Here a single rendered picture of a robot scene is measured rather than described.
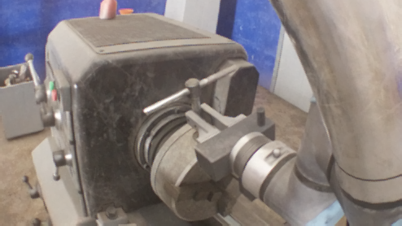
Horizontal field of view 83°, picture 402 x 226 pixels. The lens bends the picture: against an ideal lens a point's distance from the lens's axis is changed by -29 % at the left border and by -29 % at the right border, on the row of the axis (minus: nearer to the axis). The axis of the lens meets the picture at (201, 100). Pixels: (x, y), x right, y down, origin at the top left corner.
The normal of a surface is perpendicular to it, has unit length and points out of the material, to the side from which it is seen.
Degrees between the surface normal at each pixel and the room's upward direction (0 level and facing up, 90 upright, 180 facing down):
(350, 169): 124
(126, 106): 90
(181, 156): 46
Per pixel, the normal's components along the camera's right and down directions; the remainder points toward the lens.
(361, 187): -0.69, 0.62
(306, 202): -0.66, 0.26
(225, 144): -0.16, -0.83
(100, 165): 0.59, 0.40
